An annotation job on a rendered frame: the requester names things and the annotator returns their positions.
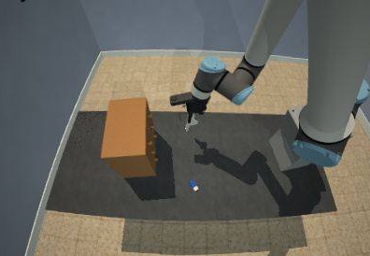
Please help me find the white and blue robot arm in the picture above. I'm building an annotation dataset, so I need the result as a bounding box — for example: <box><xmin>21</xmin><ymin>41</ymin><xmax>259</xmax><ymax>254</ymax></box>
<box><xmin>170</xmin><ymin>0</ymin><xmax>370</xmax><ymax>167</ymax></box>

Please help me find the brown wooden chest of drawers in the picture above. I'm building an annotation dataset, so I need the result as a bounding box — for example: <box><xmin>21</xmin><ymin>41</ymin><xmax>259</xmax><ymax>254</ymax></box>
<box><xmin>101</xmin><ymin>97</ymin><xmax>156</xmax><ymax>178</ymax></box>

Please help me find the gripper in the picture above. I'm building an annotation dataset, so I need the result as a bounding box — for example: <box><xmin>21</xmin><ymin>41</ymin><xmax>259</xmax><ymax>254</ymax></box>
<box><xmin>182</xmin><ymin>95</ymin><xmax>210</xmax><ymax>132</ymax></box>

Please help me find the blue and white eraser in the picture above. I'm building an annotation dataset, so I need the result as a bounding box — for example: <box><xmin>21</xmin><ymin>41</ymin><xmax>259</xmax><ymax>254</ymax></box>
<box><xmin>189</xmin><ymin>180</ymin><xmax>198</xmax><ymax>192</ymax></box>

